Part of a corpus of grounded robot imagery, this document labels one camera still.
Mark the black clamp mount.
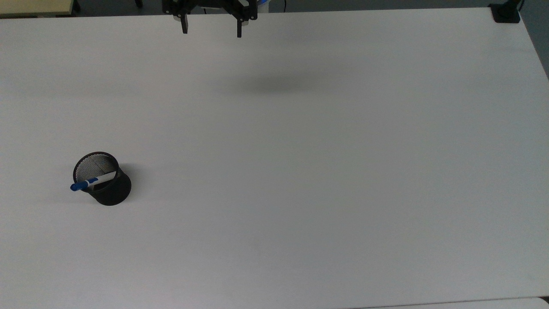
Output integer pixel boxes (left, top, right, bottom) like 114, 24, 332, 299
490, 0, 522, 24

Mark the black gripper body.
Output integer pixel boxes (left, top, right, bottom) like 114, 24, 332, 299
162, 0, 259, 22

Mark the black mesh pen cup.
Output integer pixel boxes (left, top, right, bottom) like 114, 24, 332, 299
72, 151, 132, 206

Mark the white adjacent table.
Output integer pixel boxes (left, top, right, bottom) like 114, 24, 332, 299
356, 297, 549, 309

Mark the beige side table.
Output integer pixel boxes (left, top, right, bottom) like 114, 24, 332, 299
0, 0, 75, 18

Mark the blue and white marker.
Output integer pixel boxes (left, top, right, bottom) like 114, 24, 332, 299
70, 171, 117, 191

